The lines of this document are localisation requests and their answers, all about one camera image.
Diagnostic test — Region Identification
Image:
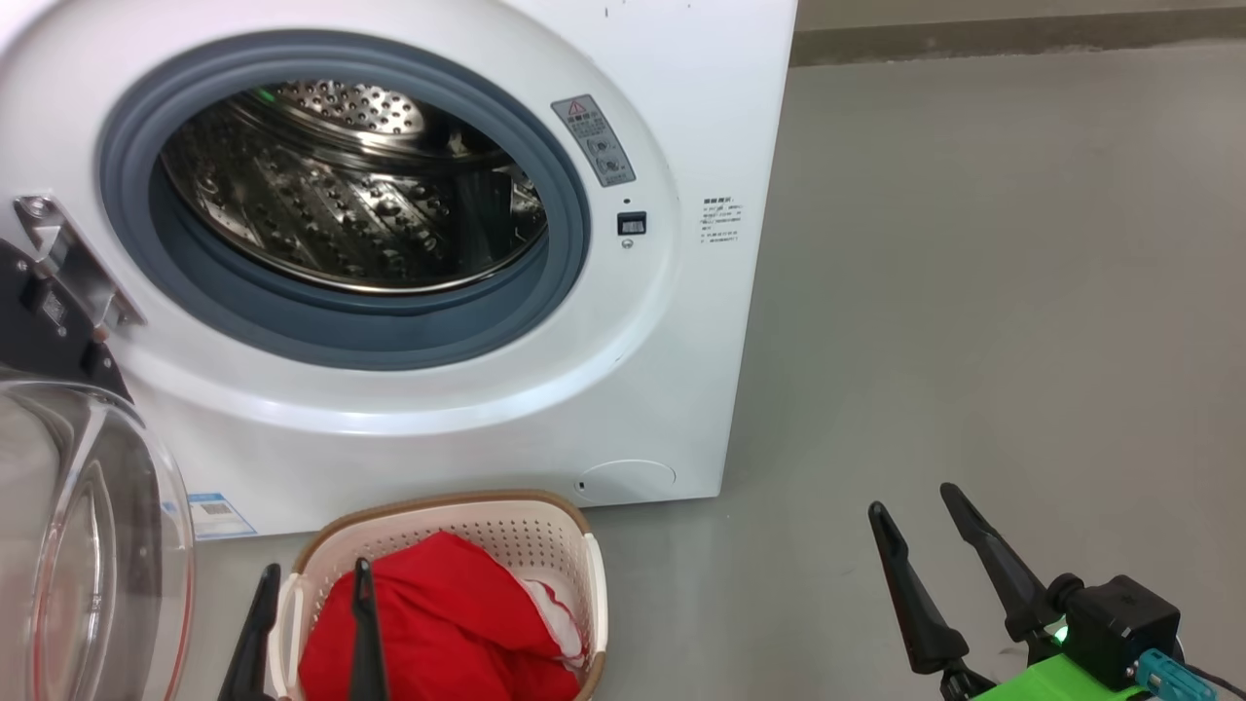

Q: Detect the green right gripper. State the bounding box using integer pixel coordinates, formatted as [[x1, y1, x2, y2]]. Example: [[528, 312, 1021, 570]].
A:
[[866, 482, 1154, 701]]

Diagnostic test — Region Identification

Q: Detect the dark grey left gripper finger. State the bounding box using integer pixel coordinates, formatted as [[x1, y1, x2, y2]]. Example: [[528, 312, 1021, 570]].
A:
[[348, 557, 390, 701], [216, 563, 283, 701]]

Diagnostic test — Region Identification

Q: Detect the red garment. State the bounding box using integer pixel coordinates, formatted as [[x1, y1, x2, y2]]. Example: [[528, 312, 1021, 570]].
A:
[[298, 531, 590, 701]]

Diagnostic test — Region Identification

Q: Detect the black ring glass washer door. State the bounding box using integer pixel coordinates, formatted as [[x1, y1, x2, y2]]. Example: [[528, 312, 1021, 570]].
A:
[[0, 239, 196, 701]]

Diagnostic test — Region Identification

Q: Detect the cream perforated laundry basket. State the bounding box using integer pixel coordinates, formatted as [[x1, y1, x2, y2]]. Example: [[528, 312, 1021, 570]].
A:
[[268, 490, 610, 701]]

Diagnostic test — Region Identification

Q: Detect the grey rubber door seal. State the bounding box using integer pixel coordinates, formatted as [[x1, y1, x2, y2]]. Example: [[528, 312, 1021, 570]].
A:
[[95, 29, 593, 372]]

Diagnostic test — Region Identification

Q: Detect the white front-load washing machine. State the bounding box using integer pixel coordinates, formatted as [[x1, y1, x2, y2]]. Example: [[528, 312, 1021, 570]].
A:
[[0, 0, 799, 539]]

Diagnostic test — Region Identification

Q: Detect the silver metal door hinge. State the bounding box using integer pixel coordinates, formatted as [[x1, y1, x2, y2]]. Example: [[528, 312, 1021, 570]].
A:
[[14, 195, 147, 337]]

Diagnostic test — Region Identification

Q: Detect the blue energy label sticker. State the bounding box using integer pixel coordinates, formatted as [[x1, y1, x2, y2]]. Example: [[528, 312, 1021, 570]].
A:
[[185, 492, 259, 541]]

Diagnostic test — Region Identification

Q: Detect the round white filter cover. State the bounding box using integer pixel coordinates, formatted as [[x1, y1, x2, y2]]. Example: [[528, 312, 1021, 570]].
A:
[[572, 460, 678, 505]]

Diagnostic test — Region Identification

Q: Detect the stainless steel washer drum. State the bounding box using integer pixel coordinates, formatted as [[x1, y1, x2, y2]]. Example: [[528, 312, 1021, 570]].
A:
[[159, 80, 549, 295]]

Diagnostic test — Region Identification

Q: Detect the grey warning sticker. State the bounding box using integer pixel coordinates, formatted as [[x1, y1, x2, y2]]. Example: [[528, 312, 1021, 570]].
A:
[[551, 94, 638, 189]]

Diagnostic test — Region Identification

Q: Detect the teal cable connector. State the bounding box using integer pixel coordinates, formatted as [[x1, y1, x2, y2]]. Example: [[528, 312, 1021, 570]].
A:
[[1134, 647, 1218, 701]]

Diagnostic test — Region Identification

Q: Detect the thin black cable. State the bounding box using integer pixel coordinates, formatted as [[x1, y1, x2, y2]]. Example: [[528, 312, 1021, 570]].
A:
[[1183, 662, 1246, 701]]

